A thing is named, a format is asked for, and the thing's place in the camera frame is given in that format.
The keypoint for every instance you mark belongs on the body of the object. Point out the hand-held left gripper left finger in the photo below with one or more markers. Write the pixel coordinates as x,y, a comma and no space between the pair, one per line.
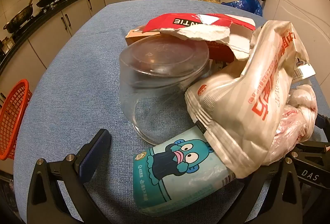
90,162

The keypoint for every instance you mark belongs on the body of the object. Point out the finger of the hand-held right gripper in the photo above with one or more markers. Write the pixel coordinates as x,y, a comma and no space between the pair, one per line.
323,123

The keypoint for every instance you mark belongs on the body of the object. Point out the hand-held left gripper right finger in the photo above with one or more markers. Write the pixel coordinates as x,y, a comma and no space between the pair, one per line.
247,195

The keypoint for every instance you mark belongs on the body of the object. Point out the teal cartoon tissue pack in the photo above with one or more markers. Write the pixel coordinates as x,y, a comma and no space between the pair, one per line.
180,182

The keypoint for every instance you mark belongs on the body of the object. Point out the red plastic basket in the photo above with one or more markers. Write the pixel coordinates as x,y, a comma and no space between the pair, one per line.
13,115

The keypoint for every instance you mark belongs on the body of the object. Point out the white plastic bag red print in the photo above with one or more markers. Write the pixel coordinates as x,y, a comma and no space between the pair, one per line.
232,100

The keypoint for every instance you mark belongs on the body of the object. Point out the pink white plastic bag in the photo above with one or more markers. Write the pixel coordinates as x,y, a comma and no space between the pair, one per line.
301,105

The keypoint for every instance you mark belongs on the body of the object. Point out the clear plastic jar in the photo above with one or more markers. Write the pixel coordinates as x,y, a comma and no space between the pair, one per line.
154,79

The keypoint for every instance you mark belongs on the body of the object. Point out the brown cardboard box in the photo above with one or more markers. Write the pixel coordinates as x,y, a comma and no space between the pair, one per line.
134,36

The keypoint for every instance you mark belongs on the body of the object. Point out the torn red white carton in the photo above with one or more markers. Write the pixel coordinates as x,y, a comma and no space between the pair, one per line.
185,20

